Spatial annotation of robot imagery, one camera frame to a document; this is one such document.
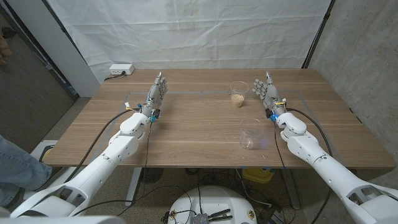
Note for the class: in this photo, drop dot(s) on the grey tape outline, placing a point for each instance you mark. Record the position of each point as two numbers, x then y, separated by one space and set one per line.
186 92

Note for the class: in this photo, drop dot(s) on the yellow object under table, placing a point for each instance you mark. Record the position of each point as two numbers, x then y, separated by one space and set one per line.
256 175

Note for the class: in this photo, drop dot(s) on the black round floor base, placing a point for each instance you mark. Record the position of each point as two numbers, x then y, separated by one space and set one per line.
151 175

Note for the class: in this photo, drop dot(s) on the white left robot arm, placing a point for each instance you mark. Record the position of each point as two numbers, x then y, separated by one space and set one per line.
102 161

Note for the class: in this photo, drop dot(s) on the white power strip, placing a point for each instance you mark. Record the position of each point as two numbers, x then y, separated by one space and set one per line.
121 69

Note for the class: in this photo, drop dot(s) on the brown sugar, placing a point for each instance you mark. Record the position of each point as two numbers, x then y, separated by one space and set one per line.
237 100

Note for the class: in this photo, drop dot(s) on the black backdrop stand pole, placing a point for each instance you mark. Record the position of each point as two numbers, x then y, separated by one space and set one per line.
318 34

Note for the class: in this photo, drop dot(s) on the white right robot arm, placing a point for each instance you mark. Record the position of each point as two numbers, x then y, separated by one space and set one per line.
326 171

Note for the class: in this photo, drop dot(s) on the person's leg in jeans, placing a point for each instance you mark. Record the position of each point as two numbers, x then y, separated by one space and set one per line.
15 168

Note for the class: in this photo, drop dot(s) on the black pliers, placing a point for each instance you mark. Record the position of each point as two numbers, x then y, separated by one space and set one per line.
219 214

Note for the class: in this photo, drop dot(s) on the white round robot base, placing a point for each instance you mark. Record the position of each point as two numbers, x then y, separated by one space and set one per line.
214 199

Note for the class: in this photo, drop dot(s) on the clear plastic cup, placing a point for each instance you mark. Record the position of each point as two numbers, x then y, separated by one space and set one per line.
239 90
251 133

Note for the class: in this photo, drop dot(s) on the white table leg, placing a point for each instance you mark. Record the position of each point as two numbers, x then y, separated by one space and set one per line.
133 186

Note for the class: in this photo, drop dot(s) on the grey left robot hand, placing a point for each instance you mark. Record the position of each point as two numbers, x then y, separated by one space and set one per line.
154 98

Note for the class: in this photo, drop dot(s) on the white backdrop cloth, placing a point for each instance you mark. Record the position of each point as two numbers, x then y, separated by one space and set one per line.
186 31

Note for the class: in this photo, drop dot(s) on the brown blurry object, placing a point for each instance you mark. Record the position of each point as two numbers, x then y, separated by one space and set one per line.
3 49

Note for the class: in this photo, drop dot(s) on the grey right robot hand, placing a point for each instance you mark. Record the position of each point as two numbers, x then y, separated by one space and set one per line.
270 96

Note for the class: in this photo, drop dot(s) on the white floor plate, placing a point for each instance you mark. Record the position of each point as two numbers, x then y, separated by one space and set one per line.
36 151

